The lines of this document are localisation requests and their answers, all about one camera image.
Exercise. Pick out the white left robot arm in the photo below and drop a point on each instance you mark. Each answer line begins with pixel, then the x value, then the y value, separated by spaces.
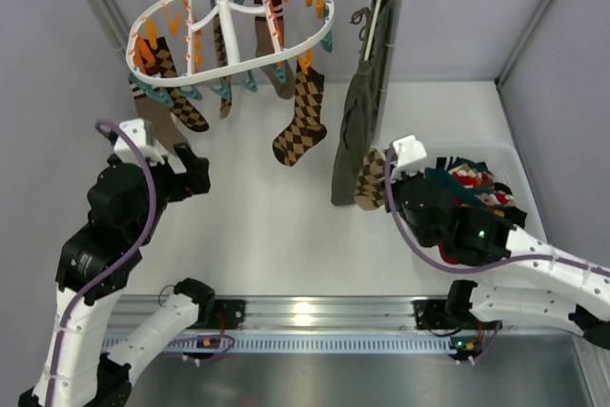
pixel 126 203

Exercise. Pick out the large yellow brown argyle sock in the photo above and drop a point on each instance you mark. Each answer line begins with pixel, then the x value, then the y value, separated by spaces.
pixel 305 130

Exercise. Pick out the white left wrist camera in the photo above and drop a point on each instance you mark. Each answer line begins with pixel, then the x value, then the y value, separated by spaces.
pixel 155 146

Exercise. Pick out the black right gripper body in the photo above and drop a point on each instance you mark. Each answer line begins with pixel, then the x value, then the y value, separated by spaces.
pixel 410 194

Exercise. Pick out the pile of colourful socks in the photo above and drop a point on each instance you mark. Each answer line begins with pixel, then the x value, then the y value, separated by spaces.
pixel 476 188

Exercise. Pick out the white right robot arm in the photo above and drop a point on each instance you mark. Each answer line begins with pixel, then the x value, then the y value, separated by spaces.
pixel 501 271

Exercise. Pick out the plain brown sock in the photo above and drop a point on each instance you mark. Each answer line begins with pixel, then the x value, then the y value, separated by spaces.
pixel 264 46
pixel 154 105

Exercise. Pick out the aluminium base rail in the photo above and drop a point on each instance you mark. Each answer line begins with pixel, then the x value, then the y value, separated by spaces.
pixel 390 313

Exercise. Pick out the white plastic basket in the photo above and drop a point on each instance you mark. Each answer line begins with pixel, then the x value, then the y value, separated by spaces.
pixel 519 188

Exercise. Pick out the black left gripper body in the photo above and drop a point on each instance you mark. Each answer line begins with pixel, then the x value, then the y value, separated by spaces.
pixel 186 174

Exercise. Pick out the white oval clip hanger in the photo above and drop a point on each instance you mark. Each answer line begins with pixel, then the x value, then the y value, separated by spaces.
pixel 200 14

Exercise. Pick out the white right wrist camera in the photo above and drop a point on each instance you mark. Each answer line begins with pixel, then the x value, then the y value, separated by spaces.
pixel 410 154

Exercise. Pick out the white slotted cable duct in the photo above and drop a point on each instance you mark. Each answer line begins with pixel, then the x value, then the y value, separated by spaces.
pixel 322 344

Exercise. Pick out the beige brown argyle sock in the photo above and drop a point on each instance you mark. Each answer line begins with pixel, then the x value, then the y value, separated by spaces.
pixel 370 192

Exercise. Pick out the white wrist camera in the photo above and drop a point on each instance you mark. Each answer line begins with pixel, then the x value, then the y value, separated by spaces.
pixel 155 146
pixel 410 154

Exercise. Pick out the olive green hanging garment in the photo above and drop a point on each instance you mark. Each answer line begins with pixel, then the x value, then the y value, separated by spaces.
pixel 360 108

